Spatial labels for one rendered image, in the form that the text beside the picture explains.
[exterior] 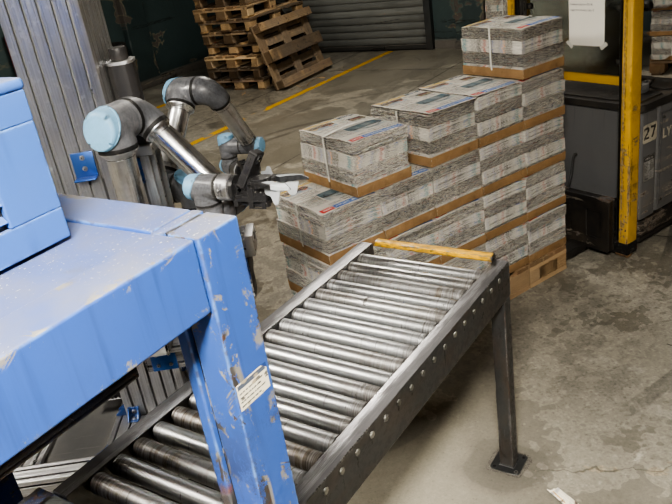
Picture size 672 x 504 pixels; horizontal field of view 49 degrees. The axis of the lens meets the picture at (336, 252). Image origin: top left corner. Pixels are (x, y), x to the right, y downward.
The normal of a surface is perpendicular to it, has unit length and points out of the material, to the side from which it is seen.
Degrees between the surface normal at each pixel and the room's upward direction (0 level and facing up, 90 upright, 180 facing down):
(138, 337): 90
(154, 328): 90
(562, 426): 0
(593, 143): 90
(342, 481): 90
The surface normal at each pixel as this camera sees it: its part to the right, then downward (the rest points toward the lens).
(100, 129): -0.39, 0.32
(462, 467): -0.14, -0.90
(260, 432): 0.83, 0.12
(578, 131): -0.80, 0.36
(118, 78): 0.04, 0.41
